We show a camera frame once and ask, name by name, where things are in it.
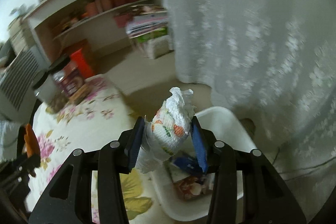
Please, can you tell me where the white printed tissue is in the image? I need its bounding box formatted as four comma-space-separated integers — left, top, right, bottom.
135, 87, 195, 173

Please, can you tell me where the white lace curtain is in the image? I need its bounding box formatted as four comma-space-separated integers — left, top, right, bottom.
166, 0, 335, 221

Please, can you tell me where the purple label plastic jar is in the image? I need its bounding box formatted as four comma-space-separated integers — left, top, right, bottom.
49, 55, 91, 105

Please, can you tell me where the white and navy box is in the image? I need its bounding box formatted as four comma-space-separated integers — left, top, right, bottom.
172, 157, 203, 175

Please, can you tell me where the stack of books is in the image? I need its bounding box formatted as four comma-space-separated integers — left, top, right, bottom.
125, 5, 169, 39

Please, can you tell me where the grey sofa cushion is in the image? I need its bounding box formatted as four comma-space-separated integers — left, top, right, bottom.
1, 46, 47, 123

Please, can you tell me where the clear jar with nuts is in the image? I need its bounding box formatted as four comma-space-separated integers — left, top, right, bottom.
31, 70, 68, 114

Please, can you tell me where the red stool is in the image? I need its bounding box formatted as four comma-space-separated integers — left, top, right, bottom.
70, 48, 96, 79

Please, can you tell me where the white trash bin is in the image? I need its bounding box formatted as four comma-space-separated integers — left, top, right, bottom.
149, 106, 258, 222

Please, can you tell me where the red snack bag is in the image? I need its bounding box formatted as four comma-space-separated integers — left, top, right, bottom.
173, 176, 213, 201

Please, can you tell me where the floral tablecloth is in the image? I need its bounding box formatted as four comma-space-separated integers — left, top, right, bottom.
26, 75, 172, 223

